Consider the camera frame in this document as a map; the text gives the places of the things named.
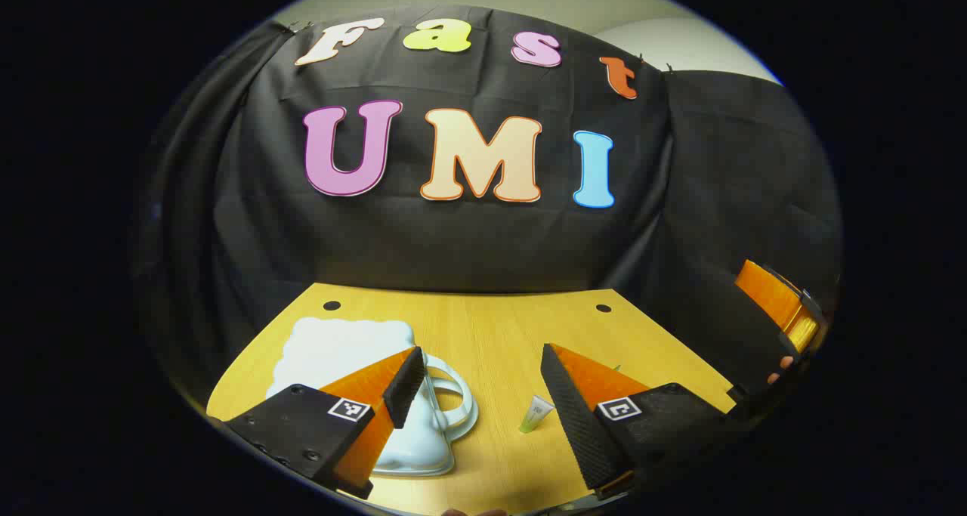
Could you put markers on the black backdrop cloth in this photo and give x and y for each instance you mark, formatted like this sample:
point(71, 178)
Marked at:
point(483, 244)

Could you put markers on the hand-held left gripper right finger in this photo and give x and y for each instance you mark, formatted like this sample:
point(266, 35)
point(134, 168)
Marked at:
point(574, 418)

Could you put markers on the small white tube green cap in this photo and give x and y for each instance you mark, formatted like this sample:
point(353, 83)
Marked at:
point(536, 412)

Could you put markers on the light blue suitcase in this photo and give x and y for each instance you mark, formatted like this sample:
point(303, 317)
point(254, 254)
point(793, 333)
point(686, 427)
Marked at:
point(332, 350)

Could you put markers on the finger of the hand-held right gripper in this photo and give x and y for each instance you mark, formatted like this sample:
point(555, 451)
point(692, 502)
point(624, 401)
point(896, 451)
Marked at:
point(770, 297)

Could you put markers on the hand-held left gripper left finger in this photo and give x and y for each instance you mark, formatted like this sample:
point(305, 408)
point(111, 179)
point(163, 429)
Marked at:
point(408, 384)

